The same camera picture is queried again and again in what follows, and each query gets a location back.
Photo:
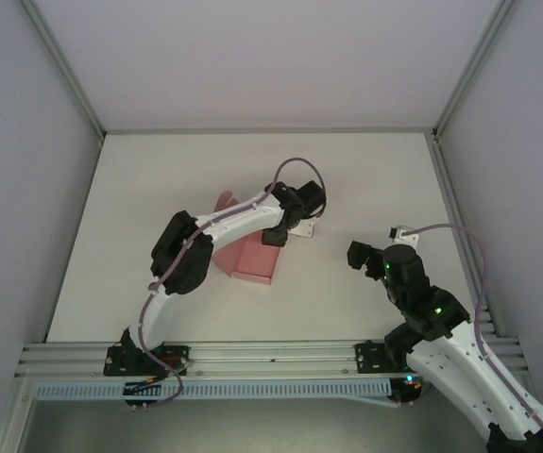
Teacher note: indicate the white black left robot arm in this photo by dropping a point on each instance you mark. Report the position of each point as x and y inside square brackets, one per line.
[233, 224]

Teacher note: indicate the aluminium frame post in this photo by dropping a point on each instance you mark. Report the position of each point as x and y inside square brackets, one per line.
[63, 71]
[474, 66]

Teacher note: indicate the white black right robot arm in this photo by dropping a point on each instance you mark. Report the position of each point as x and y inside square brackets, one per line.
[464, 373]

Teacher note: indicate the pink paper box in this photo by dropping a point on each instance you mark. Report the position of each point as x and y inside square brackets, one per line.
[257, 259]

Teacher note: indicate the aluminium side table rail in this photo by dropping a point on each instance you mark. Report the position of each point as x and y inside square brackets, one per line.
[460, 236]

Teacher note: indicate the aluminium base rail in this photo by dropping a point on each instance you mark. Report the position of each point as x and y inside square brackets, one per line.
[276, 357]

